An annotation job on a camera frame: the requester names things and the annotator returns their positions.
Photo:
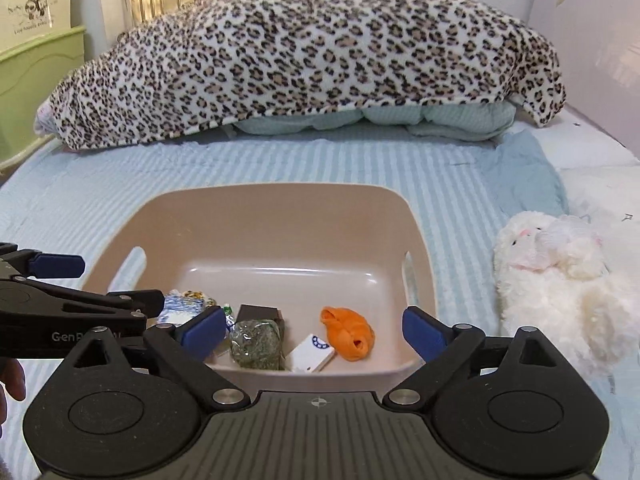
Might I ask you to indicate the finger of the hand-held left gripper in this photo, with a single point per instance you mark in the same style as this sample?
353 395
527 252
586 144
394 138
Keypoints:
140 302
55 265

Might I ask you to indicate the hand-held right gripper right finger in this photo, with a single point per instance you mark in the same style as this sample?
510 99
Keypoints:
425 335

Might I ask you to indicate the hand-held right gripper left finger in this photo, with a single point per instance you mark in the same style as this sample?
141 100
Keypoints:
205 332

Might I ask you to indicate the blue white patterned box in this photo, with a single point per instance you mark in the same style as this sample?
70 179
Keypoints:
177 310

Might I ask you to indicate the green clear packet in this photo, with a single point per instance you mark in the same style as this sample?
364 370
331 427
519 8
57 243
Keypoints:
255 345

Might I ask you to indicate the black cube box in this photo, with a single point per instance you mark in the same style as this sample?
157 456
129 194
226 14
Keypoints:
260 312

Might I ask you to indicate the orange baby sock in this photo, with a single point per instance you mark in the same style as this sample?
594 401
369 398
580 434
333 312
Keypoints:
350 335

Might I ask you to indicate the small white box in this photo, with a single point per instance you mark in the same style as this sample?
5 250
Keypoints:
310 357

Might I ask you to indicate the beige plastic storage bin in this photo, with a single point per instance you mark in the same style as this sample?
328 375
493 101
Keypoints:
280 230

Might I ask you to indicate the person's left hand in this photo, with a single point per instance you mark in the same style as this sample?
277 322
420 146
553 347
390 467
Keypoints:
14 377

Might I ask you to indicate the white plush toy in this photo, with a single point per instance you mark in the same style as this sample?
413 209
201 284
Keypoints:
550 280

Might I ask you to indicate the green cabinet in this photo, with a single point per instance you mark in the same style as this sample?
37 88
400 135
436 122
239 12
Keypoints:
30 85

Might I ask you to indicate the light blue cloth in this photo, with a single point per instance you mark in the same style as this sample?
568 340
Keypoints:
525 175

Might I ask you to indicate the mint checked quilt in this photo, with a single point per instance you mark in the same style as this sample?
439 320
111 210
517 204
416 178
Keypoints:
450 117

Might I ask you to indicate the white bedding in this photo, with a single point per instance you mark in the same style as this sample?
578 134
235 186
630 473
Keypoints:
595 150

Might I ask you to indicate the white printed furniture panel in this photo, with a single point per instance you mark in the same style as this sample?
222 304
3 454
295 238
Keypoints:
30 5

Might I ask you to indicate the leopard print blanket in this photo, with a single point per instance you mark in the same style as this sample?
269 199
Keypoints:
300 50

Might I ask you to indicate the white board panel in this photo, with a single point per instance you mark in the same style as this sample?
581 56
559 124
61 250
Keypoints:
590 60

